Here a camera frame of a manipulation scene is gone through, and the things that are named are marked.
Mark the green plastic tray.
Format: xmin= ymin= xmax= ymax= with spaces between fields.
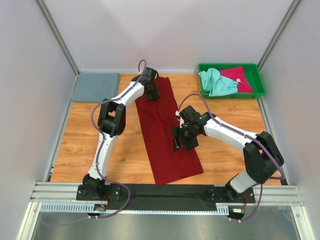
xmin=198 ymin=63 xmax=266 ymax=99

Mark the dark red t shirt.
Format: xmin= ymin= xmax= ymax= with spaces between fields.
xmin=135 ymin=77 xmax=204 ymax=186

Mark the teal t shirt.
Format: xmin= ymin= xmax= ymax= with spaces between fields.
xmin=198 ymin=68 xmax=238 ymax=97

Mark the pink t shirt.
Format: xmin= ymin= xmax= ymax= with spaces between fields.
xmin=219 ymin=66 xmax=253 ymax=93

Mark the slotted grey cable duct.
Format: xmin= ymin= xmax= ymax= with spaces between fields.
xmin=39 ymin=202 xmax=229 ymax=216

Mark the folded grey blue t shirt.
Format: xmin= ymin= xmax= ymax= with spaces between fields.
xmin=71 ymin=72 xmax=120 ymax=103

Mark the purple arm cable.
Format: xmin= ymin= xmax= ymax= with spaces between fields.
xmin=39 ymin=59 xmax=147 ymax=227
xmin=178 ymin=93 xmax=287 ymax=223

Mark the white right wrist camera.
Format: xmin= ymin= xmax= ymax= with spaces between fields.
xmin=175 ymin=111 xmax=181 ymax=120

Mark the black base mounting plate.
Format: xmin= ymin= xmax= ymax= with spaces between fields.
xmin=75 ymin=183 xmax=256 ymax=211

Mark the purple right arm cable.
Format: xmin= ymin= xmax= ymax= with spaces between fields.
xmin=178 ymin=93 xmax=287 ymax=223

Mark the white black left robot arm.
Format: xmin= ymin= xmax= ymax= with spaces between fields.
xmin=76 ymin=67 xmax=160 ymax=201

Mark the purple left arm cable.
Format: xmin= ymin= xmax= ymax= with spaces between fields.
xmin=39 ymin=59 xmax=147 ymax=227

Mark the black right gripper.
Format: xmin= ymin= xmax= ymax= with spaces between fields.
xmin=171 ymin=125 xmax=200 ymax=154

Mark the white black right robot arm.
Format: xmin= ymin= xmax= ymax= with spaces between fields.
xmin=172 ymin=105 xmax=284 ymax=202

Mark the aluminium front frame rail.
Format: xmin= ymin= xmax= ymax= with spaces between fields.
xmin=30 ymin=182 xmax=304 ymax=207

